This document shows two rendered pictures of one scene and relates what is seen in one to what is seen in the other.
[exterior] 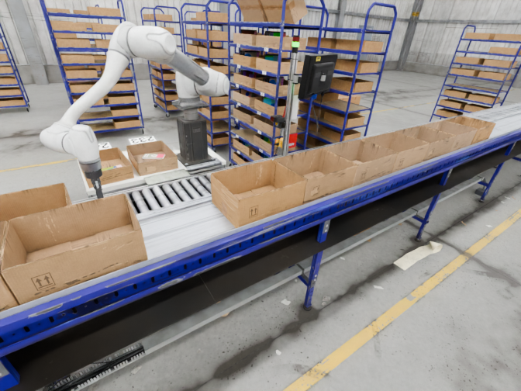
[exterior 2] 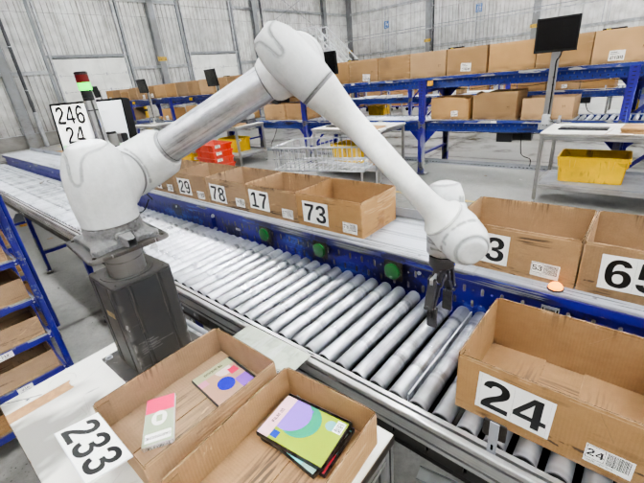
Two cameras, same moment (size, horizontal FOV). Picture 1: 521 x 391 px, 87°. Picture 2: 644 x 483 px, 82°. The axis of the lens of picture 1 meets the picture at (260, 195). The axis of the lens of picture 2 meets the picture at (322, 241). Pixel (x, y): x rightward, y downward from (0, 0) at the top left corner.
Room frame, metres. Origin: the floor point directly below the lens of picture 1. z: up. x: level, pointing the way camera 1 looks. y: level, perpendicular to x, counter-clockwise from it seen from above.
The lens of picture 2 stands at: (1.71, 1.69, 1.56)
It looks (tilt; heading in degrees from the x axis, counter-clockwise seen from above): 24 degrees down; 258
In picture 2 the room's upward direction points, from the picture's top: 6 degrees counter-clockwise
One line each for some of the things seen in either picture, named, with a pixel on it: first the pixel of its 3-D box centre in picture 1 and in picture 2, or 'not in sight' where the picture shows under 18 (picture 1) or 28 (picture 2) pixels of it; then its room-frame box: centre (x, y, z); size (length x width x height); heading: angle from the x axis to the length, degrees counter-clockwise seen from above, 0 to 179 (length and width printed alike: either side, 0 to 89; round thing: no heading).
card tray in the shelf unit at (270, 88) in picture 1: (277, 86); not in sight; (3.01, -0.11, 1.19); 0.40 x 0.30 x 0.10; 35
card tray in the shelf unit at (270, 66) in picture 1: (279, 65); not in sight; (3.00, -0.11, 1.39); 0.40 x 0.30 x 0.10; 34
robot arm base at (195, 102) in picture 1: (187, 100); (116, 230); (2.07, 0.58, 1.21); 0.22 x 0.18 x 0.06; 123
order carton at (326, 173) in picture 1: (313, 174); (288, 195); (1.45, -0.30, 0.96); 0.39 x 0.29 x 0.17; 125
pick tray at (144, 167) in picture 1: (151, 157); (191, 396); (1.94, 0.86, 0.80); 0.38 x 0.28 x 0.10; 36
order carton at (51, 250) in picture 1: (81, 242); (520, 236); (0.77, 0.66, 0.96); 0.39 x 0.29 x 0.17; 125
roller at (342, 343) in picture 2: (156, 209); (366, 321); (1.35, 0.62, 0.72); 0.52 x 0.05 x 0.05; 35
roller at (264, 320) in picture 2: (206, 195); (302, 295); (1.54, 0.36, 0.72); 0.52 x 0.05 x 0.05; 35
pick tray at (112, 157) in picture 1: (105, 165); (278, 460); (1.74, 1.12, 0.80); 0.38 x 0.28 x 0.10; 39
